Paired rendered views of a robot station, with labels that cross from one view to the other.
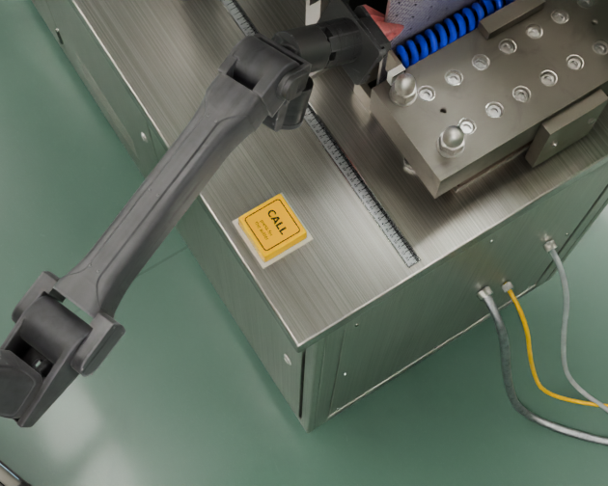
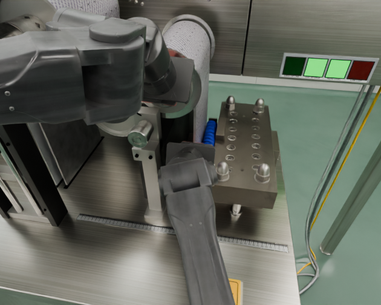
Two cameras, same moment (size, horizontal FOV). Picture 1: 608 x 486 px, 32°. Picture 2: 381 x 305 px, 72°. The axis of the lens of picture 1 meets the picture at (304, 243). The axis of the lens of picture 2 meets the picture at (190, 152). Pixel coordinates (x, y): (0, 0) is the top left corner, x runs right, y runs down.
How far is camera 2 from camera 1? 0.94 m
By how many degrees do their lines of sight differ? 38
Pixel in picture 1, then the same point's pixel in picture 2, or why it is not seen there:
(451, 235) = (282, 224)
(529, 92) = (257, 143)
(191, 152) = (209, 260)
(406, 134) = (242, 187)
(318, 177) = not seen: hidden behind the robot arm
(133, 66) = (66, 288)
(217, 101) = (186, 211)
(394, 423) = not seen: outside the picture
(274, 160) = not seen: hidden behind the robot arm
